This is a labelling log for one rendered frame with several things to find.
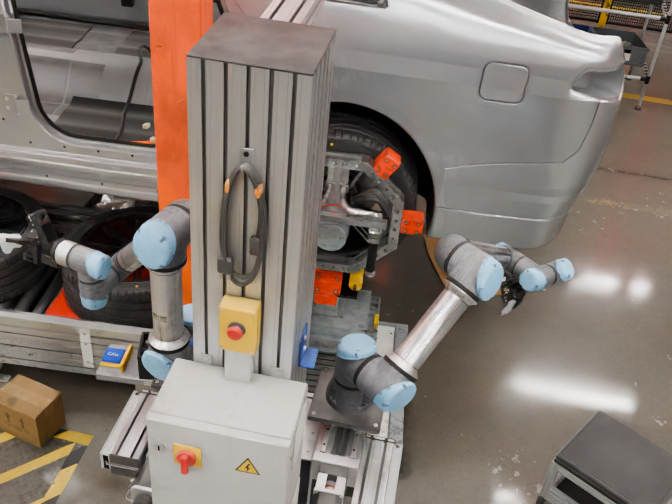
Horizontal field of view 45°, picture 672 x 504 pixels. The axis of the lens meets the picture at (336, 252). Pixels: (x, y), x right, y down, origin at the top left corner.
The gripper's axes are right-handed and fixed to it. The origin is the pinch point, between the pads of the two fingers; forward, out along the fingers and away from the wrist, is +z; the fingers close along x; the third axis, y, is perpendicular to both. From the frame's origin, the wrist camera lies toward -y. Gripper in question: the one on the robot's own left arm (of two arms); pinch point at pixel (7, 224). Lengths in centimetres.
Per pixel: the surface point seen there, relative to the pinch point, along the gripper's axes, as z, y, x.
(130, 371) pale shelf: -15, 74, 40
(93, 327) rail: 16, 77, 59
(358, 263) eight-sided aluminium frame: -71, 44, 120
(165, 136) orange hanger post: -21, -19, 49
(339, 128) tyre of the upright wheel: -53, -10, 122
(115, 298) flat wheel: 14, 68, 69
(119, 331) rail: 6, 77, 62
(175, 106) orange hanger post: -24, -31, 49
